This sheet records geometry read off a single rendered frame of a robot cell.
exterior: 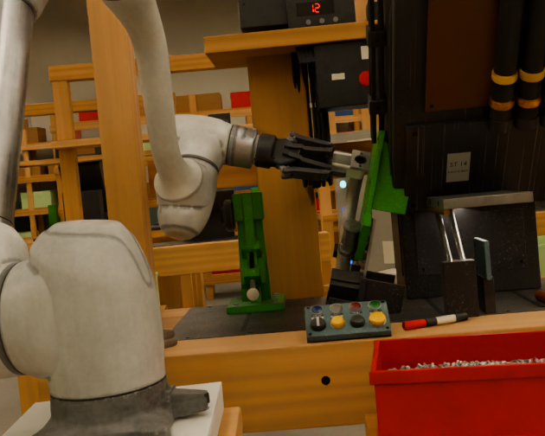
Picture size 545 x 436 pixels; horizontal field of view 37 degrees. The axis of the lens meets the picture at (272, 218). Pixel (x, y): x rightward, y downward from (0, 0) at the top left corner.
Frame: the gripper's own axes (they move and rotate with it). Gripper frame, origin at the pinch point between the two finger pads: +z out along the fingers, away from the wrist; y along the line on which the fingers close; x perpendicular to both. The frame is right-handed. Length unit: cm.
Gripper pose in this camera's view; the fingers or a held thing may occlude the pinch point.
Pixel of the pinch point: (348, 165)
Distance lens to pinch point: 175.8
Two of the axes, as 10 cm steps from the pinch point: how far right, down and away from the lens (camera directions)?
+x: -0.9, 6.6, 7.4
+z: 9.8, 1.7, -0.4
